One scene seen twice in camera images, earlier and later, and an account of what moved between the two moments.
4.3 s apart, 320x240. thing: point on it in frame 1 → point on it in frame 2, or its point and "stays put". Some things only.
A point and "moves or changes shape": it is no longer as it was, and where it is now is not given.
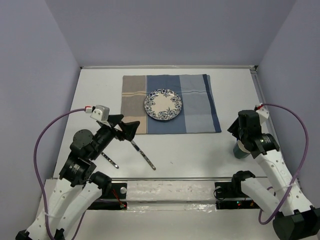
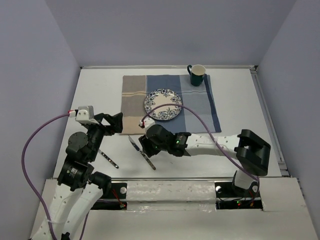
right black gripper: [233, 128] → [147, 147]
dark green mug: [239, 150] moves or changes shape
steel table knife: [138, 150] stays put
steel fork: [116, 166] stays put
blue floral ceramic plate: [163, 104] stays put
